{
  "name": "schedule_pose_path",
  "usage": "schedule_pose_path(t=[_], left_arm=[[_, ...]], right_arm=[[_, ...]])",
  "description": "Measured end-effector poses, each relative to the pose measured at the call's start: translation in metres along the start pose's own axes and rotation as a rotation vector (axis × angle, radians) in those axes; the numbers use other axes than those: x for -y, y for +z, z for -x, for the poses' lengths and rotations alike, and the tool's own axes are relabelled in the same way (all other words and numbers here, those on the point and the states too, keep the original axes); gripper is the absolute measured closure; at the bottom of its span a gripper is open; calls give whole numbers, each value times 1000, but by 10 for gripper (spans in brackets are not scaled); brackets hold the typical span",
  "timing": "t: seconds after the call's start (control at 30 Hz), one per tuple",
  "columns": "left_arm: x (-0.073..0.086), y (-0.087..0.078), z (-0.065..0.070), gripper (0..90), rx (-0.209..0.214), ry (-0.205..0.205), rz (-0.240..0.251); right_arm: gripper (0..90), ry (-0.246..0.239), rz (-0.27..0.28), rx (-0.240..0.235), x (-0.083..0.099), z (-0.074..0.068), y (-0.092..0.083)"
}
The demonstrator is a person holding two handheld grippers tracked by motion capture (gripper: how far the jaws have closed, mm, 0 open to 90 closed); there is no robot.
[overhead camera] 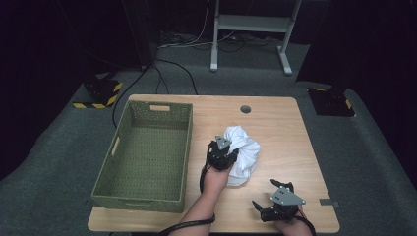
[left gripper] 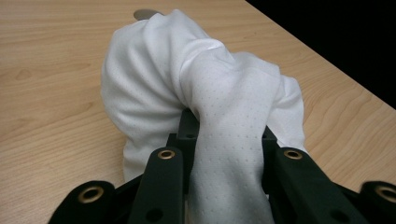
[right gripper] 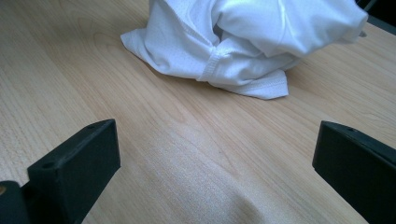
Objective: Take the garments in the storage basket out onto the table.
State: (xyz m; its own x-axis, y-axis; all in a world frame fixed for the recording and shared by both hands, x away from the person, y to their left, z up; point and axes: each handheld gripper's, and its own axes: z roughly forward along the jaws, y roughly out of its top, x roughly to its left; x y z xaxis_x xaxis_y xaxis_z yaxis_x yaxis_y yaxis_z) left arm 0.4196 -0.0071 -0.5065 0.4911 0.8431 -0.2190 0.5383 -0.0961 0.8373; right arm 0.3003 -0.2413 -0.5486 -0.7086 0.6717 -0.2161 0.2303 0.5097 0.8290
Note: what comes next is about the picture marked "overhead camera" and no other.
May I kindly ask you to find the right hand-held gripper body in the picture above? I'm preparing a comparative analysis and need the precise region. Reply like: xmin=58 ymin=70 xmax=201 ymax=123
xmin=260 ymin=185 xmax=307 ymax=223

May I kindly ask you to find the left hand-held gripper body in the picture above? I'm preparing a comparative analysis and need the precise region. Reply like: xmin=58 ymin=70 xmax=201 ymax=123
xmin=206 ymin=135 xmax=238 ymax=172

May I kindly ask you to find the white cloth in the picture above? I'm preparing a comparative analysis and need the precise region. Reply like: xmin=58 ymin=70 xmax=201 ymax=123
xmin=223 ymin=125 xmax=262 ymax=188

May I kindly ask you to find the green woven basket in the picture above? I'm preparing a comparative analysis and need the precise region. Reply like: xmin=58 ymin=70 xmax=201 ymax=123
xmin=90 ymin=99 xmax=194 ymax=214

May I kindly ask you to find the person's right hand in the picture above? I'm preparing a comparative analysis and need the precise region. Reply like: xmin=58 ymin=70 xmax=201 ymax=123
xmin=274 ymin=209 xmax=309 ymax=232

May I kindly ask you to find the person's left hand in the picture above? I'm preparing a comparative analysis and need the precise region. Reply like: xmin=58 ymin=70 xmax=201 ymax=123
xmin=201 ymin=162 xmax=234 ymax=199

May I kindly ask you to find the grey tape strip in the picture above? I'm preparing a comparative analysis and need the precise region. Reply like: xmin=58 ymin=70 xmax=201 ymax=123
xmin=319 ymin=198 xmax=340 ymax=209

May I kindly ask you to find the black base with hazard tape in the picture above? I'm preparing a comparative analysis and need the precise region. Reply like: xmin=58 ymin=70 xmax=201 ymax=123
xmin=307 ymin=86 xmax=357 ymax=118
xmin=72 ymin=73 xmax=124 ymax=110

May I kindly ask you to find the grey metal stand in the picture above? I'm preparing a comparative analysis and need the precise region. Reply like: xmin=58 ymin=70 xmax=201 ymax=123
xmin=209 ymin=0 xmax=303 ymax=77

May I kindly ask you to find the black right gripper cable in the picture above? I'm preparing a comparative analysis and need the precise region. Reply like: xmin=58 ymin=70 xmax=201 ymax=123
xmin=294 ymin=213 xmax=318 ymax=236

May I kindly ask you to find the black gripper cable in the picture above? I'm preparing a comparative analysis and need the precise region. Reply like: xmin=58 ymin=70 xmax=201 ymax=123
xmin=157 ymin=162 xmax=216 ymax=236
xmin=294 ymin=213 xmax=318 ymax=236

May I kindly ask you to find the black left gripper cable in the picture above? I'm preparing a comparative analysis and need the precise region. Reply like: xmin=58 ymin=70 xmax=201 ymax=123
xmin=157 ymin=162 xmax=216 ymax=236

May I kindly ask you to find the curved black floor cable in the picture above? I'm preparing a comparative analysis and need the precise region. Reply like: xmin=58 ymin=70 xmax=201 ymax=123
xmin=153 ymin=58 xmax=200 ymax=96

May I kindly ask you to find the bundle of floor cables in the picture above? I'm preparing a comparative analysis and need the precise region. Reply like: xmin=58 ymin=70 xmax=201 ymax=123
xmin=159 ymin=29 xmax=283 ymax=54

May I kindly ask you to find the long black floor cable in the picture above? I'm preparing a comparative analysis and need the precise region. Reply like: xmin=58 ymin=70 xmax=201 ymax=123
xmin=111 ymin=65 xmax=150 ymax=130

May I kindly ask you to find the white cable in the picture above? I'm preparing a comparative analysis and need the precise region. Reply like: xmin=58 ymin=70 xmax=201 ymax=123
xmin=156 ymin=0 xmax=238 ymax=50

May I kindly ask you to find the black upright post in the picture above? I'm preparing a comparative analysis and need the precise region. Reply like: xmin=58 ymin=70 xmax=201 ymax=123
xmin=121 ymin=0 xmax=155 ymax=72

